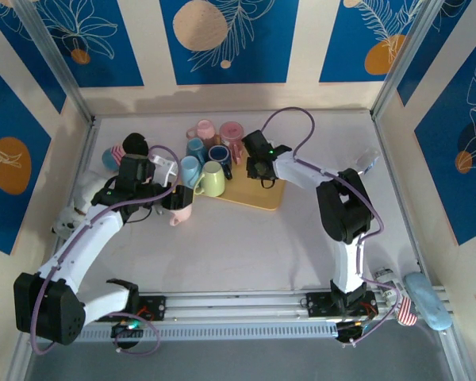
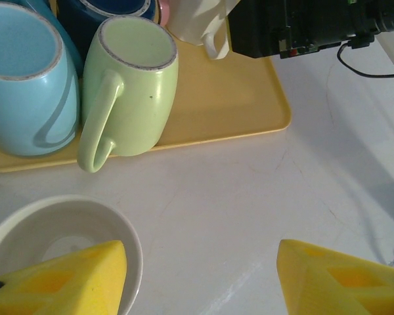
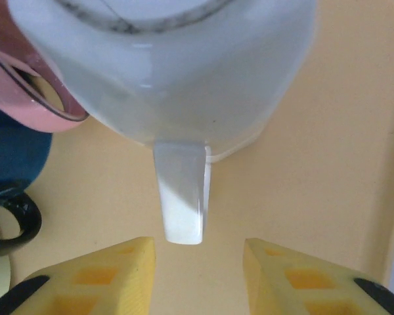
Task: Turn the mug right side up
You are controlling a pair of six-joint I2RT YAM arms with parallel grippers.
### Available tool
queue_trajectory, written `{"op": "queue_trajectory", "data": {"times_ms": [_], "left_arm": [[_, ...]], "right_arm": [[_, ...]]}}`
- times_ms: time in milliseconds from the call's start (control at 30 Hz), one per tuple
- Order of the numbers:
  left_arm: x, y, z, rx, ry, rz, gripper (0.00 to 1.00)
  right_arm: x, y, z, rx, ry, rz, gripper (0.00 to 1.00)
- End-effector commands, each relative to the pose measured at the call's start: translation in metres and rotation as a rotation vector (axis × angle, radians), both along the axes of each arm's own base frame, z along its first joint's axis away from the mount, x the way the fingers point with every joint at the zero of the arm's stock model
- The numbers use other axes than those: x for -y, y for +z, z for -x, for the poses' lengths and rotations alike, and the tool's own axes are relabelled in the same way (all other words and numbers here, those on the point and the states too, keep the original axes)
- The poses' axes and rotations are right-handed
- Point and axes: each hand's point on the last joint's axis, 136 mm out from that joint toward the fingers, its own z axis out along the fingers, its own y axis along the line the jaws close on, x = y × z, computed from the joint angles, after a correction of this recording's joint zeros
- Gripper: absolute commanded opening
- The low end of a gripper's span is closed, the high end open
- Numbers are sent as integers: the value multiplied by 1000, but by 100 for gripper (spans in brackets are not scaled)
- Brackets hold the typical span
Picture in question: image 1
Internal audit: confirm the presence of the pale pink mug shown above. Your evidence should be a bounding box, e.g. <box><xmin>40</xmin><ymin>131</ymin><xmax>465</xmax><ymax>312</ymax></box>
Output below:
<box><xmin>168</xmin><ymin>205</ymin><xmax>193</xmax><ymax>227</ymax></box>

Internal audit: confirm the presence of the light blue mug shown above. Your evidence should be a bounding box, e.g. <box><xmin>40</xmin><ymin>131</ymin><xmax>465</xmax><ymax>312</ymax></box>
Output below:
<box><xmin>178</xmin><ymin>156</ymin><xmax>202</xmax><ymax>190</ymax></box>

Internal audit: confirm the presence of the pink floral mug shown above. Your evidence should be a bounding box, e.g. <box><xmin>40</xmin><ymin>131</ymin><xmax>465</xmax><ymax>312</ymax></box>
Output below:
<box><xmin>218</xmin><ymin>121</ymin><xmax>245</xmax><ymax>164</ymax></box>

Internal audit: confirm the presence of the light green mug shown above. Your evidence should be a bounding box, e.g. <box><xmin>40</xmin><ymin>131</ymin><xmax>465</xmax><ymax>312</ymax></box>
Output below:
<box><xmin>193</xmin><ymin>160</ymin><xmax>226</xmax><ymax>198</ymax></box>

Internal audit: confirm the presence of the navy blue mug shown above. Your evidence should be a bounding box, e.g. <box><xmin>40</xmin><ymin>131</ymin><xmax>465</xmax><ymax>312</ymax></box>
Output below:
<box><xmin>208</xmin><ymin>144</ymin><xmax>236</xmax><ymax>180</ymax></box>

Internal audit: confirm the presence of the teal blue mug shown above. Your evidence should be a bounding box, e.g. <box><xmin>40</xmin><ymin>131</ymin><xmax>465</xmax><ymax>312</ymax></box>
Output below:
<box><xmin>185</xmin><ymin>137</ymin><xmax>208</xmax><ymax>164</ymax></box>

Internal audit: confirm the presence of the light pink mug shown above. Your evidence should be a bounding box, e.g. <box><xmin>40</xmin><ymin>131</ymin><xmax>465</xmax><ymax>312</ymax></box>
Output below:
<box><xmin>186</xmin><ymin>119</ymin><xmax>217</xmax><ymax>150</ymax></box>

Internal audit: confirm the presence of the striped blue pink cup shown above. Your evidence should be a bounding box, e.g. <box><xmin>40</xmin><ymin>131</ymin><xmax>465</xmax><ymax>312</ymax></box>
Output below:
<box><xmin>102</xmin><ymin>144</ymin><xmax>126</xmax><ymax>172</ymax></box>

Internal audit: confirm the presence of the black round cloth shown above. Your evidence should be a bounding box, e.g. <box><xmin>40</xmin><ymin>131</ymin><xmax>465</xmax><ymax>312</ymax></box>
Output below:
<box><xmin>122</xmin><ymin>133</ymin><xmax>150</xmax><ymax>156</ymax></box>

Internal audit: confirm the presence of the yellow plastic tray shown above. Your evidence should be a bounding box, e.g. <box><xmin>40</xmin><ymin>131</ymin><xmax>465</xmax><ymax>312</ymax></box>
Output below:
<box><xmin>175</xmin><ymin>134</ymin><xmax>286</xmax><ymax>211</ymax></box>

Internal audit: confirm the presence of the black electronics board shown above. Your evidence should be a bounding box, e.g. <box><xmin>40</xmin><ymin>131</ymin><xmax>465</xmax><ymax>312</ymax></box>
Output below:
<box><xmin>336</xmin><ymin>320</ymin><xmax>368</xmax><ymax>343</ymax></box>
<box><xmin>110</xmin><ymin>317</ymin><xmax>146</xmax><ymax>339</ymax></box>

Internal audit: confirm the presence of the red white striped sock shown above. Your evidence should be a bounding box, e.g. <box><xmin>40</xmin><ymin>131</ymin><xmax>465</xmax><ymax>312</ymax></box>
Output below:
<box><xmin>394</xmin><ymin>297</ymin><xmax>418</xmax><ymax>327</ymax></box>

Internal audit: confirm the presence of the light blue cloth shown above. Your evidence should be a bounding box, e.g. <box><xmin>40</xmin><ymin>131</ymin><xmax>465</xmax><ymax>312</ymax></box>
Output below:
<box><xmin>404</xmin><ymin>271</ymin><xmax>453</xmax><ymax>330</ymax></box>

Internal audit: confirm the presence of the aluminium side rail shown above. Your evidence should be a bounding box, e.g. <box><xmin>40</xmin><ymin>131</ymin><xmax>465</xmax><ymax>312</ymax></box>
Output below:
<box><xmin>0</xmin><ymin>117</ymin><xmax>102</xmax><ymax>381</ymax></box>
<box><xmin>370</xmin><ymin>113</ymin><xmax>475</xmax><ymax>381</ymax></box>

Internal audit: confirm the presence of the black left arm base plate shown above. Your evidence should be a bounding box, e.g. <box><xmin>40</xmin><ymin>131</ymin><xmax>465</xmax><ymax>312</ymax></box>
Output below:
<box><xmin>94</xmin><ymin>295</ymin><xmax>167</xmax><ymax>322</ymax></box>

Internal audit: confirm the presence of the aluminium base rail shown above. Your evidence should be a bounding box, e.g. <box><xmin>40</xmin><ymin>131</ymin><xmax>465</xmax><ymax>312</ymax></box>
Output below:
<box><xmin>17</xmin><ymin>289</ymin><xmax>451</xmax><ymax>329</ymax></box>

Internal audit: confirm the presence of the grey slotted cable duct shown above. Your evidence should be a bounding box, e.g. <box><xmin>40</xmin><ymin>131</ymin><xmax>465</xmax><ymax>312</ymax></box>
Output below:
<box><xmin>34</xmin><ymin>321</ymin><xmax>339</xmax><ymax>343</ymax></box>

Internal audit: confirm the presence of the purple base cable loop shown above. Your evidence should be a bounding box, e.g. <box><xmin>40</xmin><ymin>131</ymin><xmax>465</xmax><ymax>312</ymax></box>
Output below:
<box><xmin>113</xmin><ymin>311</ymin><xmax>160</xmax><ymax>355</ymax></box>
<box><xmin>339</xmin><ymin>289</ymin><xmax>408</xmax><ymax>348</ymax></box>

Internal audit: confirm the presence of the aluminium frame post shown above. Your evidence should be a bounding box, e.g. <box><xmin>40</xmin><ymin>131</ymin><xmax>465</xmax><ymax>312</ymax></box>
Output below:
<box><xmin>11</xmin><ymin>0</ymin><xmax>96</xmax><ymax>125</ymax></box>
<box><xmin>370</xmin><ymin>0</ymin><xmax>449</xmax><ymax>118</ymax></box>

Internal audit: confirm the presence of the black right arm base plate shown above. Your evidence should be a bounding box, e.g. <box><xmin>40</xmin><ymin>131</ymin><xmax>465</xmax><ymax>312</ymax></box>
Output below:
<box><xmin>305</xmin><ymin>291</ymin><xmax>378</xmax><ymax>318</ymax></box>

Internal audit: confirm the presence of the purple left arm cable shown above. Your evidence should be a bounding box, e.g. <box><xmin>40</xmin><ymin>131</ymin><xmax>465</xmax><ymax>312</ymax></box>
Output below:
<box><xmin>30</xmin><ymin>144</ymin><xmax>180</xmax><ymax>355</ymax></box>

